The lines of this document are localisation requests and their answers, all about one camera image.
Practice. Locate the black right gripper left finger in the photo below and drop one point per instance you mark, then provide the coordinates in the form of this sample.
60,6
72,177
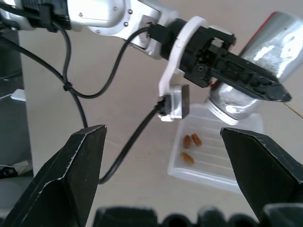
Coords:
64,179

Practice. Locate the silver foil jar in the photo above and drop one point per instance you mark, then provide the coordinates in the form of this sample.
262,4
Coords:
270,45

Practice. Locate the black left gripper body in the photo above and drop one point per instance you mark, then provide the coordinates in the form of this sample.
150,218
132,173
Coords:
198,52

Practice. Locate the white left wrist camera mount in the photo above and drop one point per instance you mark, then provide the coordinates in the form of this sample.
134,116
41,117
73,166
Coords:
180,45

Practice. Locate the small white flat object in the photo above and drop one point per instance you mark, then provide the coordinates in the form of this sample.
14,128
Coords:
19,95

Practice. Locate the clear plastic box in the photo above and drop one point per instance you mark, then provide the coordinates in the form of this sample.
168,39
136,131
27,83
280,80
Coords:
208,168

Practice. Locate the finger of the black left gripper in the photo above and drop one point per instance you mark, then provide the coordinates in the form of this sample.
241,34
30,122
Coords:
248,75

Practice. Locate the brown nut piece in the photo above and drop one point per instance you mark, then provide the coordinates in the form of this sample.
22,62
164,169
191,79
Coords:
196,139
187,159
187,141

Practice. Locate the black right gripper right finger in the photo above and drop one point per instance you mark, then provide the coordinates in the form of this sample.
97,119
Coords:
262,165

